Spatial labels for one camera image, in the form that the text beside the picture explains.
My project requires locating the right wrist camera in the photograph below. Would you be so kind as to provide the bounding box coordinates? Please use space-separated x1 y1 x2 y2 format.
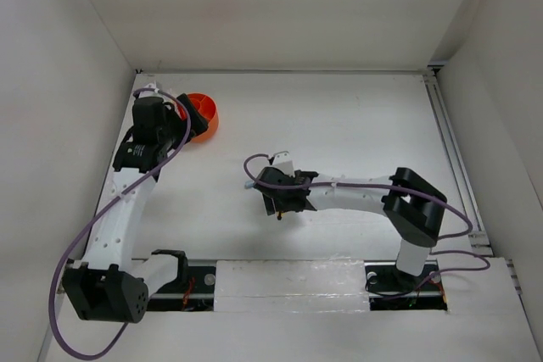
268 151 294 175

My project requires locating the aluminium rail frame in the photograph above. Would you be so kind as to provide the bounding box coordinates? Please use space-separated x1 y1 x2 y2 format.
426 64 521 295

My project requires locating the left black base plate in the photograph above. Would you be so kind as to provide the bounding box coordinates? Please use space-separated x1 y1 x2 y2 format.
147 260 217 312

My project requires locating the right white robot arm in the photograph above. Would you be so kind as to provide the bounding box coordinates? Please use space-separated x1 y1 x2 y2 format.
255 166 447 289

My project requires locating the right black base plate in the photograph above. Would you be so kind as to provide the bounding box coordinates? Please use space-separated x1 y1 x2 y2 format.
365 260 448 311

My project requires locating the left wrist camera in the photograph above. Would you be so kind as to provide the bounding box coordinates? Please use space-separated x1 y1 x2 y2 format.
139 81 169 98

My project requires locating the orange round divided container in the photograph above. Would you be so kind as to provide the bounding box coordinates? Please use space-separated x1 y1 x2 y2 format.
177 92 219 143

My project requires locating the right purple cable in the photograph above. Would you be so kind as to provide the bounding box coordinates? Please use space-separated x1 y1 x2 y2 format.
243 153 492 299

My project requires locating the purple cable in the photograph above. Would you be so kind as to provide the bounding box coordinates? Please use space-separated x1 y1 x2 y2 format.
48 87 192 358
243 153 492 299

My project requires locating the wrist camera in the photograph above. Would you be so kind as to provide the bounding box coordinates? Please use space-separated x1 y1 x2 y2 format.
268 151 294 175
139 81 169 98

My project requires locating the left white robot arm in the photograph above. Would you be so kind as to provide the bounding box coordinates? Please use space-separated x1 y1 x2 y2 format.
62 88 208 323

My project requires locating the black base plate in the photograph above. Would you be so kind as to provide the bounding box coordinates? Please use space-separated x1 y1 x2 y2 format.
365 260 448 311
147 260 217 312

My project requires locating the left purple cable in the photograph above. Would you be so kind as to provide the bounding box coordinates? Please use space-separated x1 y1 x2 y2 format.
48 87 192 358

